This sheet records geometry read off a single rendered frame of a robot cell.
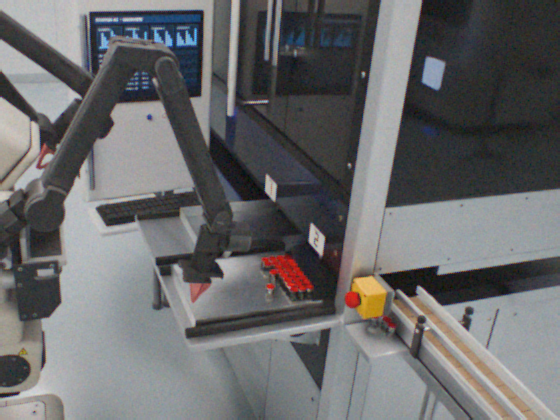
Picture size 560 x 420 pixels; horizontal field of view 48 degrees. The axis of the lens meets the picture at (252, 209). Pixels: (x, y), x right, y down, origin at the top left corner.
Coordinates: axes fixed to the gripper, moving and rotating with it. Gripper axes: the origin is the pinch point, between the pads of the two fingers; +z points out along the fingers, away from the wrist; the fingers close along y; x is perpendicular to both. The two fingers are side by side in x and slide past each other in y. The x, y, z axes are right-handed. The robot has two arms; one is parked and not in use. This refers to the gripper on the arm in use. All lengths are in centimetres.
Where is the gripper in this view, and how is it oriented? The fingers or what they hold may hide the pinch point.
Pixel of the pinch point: (193, 298)
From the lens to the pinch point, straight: 156.9
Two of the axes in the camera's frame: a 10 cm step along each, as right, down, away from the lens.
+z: -2.6, 9.0, 3.6
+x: -3.4, -4.3, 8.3
